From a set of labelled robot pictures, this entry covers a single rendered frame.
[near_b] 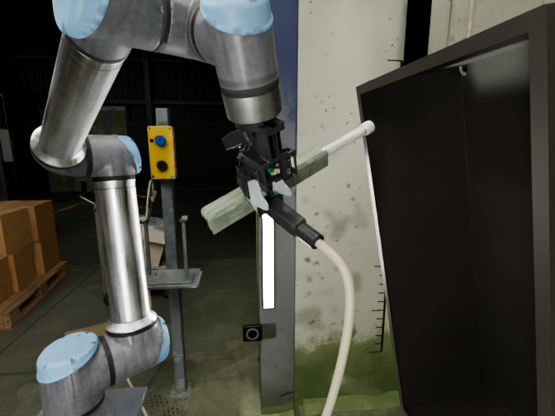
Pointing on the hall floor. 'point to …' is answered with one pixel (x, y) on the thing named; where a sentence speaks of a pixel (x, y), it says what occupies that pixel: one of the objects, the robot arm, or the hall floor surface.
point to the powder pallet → (41, 286)
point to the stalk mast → (173, 268)
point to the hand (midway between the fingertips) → (265, 202)
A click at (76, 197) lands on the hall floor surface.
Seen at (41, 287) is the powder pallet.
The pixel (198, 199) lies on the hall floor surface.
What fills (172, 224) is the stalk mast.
